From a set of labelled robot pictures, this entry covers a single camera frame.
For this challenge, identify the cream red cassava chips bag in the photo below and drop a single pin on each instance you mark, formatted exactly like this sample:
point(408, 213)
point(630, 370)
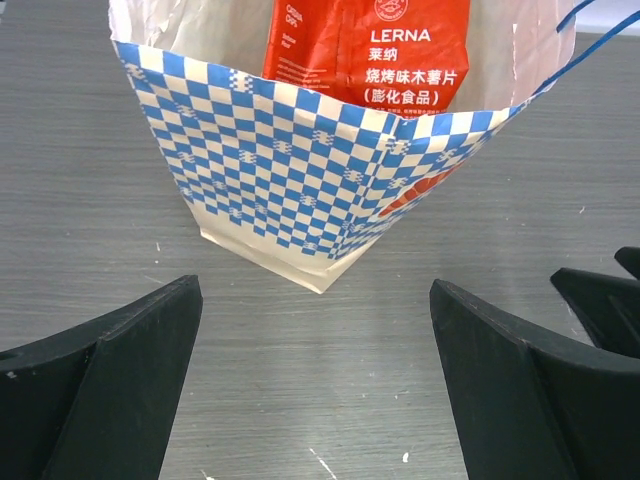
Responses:
point(407, 57)

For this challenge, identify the blue checkered paper bag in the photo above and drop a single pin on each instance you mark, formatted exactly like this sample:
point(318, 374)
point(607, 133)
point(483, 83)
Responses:
point(295, 180)

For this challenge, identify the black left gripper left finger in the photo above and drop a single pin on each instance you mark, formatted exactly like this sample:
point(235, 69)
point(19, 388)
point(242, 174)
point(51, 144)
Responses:
point(98, 401)

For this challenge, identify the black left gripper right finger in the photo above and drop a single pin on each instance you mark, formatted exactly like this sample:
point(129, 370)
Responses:
point(529, 403)

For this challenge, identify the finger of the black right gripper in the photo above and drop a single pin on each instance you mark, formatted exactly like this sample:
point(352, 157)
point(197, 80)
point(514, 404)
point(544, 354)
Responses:
point(628, 257)
point(606, 306)

